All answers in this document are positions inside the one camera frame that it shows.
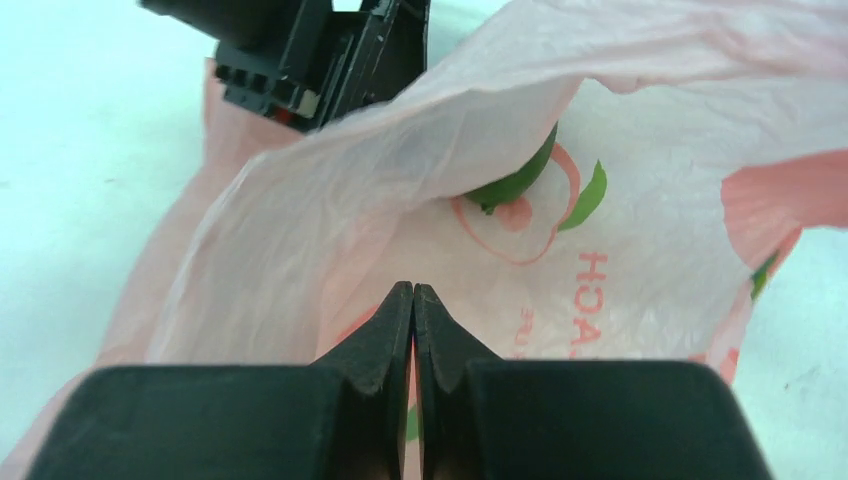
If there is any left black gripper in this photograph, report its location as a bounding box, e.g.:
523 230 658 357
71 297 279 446
140 0 430 132

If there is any green fake lime in bag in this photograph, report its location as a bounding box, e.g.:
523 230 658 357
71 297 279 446
464 124 558 215

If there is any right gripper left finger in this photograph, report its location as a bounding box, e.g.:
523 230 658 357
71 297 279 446
28 282 413 480

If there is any pink plastic bag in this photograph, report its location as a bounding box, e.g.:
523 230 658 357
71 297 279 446
1 1 847 479

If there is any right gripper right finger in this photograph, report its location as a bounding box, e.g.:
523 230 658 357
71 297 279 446
413 284 770 480

